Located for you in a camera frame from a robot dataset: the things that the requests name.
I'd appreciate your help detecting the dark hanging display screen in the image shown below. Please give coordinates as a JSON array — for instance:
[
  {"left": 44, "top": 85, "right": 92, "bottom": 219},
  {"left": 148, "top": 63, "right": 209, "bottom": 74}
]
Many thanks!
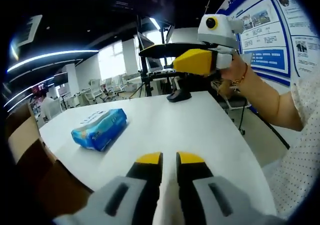
[{"left": 109, "top": 0, "right": 176, "bottom": 23}]

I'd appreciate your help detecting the ceiling air conditioner vent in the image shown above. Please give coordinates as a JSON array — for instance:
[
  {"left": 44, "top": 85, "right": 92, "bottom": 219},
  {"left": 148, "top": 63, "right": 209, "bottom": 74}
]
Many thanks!
[{"left": 14, "top": 14, "right": 43, "bottom": 48}]

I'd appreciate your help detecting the person's left hand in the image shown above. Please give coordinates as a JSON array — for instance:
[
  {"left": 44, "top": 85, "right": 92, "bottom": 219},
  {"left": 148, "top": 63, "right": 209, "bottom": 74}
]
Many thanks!
[{"left": 153, "top": 183, "right": 186, "bottom": 225}]

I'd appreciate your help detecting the red wall screen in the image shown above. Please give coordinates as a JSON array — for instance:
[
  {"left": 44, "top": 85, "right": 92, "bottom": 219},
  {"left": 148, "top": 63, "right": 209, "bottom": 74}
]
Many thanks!
[{"left": 31, "top": 83, "right": 48, "bottom": 94}]

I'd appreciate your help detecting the black computer mouse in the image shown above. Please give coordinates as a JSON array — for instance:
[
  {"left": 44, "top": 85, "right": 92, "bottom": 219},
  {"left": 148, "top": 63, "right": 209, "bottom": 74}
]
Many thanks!
[{"left": 166, "top": 89, "right": 192, "bottom": 103}]

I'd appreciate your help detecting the red cord bracelet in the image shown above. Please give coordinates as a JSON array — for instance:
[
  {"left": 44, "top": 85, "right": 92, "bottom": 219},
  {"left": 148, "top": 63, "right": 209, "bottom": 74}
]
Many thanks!
[{"left": 231, "top": 62, "right": 250, "bottom": 86}]

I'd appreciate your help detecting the long ceiling light strip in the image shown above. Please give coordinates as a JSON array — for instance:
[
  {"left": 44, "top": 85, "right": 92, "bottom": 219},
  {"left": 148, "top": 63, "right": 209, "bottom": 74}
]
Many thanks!
[{"left": 6, "top": 49, "right": 100, "bottom": 73}]

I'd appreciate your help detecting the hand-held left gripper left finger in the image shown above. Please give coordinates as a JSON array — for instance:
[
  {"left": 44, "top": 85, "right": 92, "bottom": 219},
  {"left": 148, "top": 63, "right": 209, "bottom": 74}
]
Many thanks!
[{"left": 53, "top": 151, "right": 164, "bottom": 225}]

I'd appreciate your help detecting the blue framed wall poster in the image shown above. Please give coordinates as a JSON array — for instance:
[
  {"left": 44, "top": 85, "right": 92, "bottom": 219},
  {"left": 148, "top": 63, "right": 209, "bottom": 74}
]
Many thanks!
[{"left": 216, "top": 0, "right": 317, "bottom": 87}]

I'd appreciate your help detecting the black metal stand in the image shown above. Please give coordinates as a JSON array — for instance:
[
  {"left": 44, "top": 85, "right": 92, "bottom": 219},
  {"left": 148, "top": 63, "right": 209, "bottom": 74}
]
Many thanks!
[{"left": 136, "top": 14, "right": 176, "bottom": 98}]

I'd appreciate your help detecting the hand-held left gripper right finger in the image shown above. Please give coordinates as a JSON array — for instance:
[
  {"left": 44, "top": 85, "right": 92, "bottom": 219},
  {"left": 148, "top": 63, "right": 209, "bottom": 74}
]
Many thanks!
[{"left": 175, "top": 151, "right": 278, "bottom": 225}]

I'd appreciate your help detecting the brown cardboard shoe box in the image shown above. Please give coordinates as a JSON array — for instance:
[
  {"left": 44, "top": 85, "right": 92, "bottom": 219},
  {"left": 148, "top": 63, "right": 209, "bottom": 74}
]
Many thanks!
[{"left": 4, "top": 102, "right": 95, "bottom": 216}]

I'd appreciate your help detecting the blue soft tissue packet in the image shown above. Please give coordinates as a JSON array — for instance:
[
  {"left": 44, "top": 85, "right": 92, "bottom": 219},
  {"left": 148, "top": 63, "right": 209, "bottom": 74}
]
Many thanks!
[{"left": 70, "top": 108, "right": 129, "bottom": 153}]

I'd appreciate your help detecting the person's right hand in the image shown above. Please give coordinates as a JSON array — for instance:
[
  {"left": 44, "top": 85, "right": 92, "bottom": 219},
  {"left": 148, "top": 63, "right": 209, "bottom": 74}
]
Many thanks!
[{"left": 219, "top": 52, "right": 248, "bottom": 85}]

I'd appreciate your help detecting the row of white office chairs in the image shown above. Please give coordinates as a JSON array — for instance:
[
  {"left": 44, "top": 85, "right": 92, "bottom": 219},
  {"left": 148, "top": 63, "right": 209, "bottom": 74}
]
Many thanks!
[{"left": 83, "top": 76, "right": 131, "bottom": 106}]

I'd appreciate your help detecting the computer monitor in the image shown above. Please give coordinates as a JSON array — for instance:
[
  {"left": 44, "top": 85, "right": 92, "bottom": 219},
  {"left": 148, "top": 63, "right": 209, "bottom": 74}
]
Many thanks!
[{"left": 136, "top": 31, "right": 163, "bottom": 73}]

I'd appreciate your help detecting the person in dotted white shirt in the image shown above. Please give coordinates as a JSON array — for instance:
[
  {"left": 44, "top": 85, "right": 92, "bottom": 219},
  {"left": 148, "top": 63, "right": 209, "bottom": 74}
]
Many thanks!
[{"left": 262, "top": 79, "right": 320, "bottom": 218}]

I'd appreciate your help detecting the black floor cable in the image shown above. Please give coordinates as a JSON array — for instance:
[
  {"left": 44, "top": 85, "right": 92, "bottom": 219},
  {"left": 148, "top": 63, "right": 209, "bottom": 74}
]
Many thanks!
[{"left": 264, "top": 121, "right": 291, "bottom": 150}]

